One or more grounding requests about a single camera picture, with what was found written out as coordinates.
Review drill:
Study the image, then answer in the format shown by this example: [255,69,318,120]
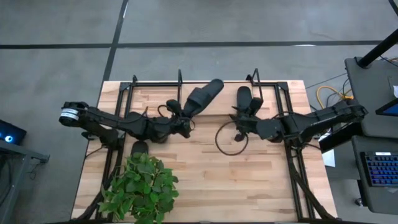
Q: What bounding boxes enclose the black rig frame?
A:
[73,73,339,222]

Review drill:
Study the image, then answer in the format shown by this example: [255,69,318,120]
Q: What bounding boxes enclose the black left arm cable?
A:
[156,103,177,121]

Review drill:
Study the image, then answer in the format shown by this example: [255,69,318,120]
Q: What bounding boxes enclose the grey metal cart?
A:
[0,139,51,224]

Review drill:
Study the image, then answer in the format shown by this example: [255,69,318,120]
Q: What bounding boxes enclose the green leafy plant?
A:
[97,151,180,224]

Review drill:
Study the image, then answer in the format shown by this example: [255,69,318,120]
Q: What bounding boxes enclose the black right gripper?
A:
[229,96,264,143]

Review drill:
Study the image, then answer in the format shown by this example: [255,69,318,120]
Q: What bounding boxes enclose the blue lit screen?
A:
[375,97,398,118]

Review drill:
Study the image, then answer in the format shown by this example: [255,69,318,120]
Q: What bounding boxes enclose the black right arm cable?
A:
[214,119,250,157]

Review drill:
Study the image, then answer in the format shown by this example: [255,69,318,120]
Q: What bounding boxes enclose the black pole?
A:
[356,27,398,68]

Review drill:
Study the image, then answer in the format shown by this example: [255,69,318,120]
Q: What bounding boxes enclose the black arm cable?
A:
[156,103,177,121]
[214,119,250,157]

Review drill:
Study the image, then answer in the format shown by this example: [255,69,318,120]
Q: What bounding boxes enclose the black backlit keyboard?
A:
[359,151,398,188]

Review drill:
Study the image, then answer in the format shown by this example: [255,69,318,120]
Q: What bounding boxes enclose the black bin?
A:
[236,86,254,113]

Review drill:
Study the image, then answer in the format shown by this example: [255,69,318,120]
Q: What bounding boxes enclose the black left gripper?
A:
[161,98,195,139]

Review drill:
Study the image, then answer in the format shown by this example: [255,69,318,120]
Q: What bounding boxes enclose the black computer blue light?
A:
[0,119,28,146]

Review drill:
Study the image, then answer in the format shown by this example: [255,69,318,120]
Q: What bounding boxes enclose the dark grey desk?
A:
[351,134,398,216]
[344,56,398,139]

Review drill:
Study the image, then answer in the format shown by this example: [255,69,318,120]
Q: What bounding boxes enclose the white paper sheet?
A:
[321,148,337,169]

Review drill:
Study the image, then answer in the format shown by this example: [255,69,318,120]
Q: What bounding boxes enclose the yellow cable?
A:
[316,85,354,104]

